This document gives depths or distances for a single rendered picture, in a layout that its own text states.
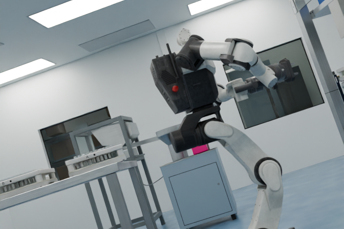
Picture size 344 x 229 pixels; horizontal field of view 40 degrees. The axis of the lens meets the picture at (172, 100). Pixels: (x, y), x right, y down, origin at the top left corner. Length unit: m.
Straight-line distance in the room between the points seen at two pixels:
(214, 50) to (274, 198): 0.81
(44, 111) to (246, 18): 3.77
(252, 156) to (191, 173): 2.60
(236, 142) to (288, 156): 5.36
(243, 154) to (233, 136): 0.11
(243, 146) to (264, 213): 0.35
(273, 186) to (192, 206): 2.68
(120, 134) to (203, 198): 1.51
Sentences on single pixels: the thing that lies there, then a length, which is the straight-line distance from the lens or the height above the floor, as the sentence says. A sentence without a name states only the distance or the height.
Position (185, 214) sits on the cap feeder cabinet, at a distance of 5.03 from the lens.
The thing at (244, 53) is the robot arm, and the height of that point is 1.14.
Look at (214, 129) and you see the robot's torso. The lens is 2.34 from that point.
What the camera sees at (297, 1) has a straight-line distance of 2.85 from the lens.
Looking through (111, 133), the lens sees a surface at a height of 1.33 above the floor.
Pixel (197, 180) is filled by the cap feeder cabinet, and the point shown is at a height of 0.50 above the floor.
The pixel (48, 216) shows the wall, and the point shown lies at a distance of 8.39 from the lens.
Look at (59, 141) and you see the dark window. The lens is 8.32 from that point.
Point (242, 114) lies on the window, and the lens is 7.78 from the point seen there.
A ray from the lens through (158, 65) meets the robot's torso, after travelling 2.35.
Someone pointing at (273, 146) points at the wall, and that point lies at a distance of 7.69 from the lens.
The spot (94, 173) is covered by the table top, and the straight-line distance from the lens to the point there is 1.84.
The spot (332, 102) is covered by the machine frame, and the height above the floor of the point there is 0.83.
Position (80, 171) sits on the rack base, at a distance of 1.99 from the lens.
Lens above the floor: 0.82
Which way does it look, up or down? 7 degrees up
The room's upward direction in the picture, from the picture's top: 18 degrees counter-clockwise
